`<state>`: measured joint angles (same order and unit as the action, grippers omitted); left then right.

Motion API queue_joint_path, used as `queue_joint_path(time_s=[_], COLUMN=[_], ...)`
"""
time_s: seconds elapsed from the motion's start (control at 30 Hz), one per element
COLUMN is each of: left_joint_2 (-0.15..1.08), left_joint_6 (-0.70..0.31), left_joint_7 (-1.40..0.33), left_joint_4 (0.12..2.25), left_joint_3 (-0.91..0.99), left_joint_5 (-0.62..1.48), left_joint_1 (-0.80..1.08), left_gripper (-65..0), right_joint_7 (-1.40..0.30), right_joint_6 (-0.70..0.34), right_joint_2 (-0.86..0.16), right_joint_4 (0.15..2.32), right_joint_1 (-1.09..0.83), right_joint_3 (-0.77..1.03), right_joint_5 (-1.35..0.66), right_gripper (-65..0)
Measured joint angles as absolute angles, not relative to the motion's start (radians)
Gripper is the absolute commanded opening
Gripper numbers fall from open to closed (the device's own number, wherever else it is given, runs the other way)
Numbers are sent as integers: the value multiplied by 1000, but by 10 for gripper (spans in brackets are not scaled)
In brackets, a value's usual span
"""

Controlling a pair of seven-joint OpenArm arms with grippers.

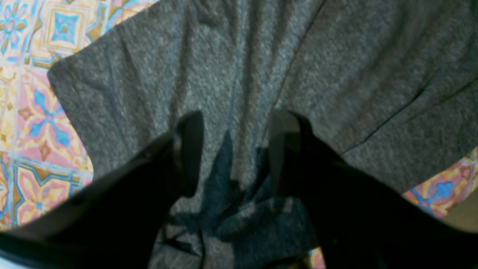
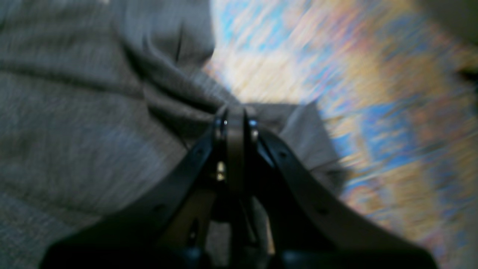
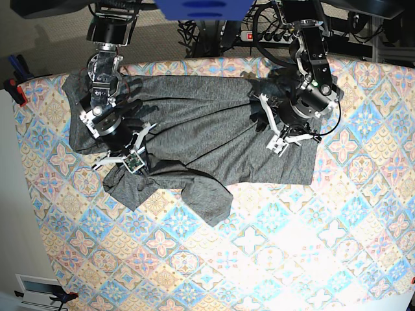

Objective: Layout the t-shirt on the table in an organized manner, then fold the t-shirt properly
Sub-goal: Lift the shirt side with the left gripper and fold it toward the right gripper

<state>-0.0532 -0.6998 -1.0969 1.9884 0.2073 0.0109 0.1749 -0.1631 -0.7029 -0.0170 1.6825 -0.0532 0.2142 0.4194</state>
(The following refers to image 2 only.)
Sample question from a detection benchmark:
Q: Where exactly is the image-right right gripper black right finger b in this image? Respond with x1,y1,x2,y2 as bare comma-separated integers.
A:
245,120,437,269

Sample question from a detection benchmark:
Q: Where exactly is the image-right right gripper black left finger a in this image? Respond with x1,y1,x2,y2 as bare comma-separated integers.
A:
40,106,245,269

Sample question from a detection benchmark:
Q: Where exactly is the grey t-shirt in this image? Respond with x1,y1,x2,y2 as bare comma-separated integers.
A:
0,0,348,269

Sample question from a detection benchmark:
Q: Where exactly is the patterned tile tablecloth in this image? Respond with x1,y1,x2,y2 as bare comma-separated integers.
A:
208,0,478,269

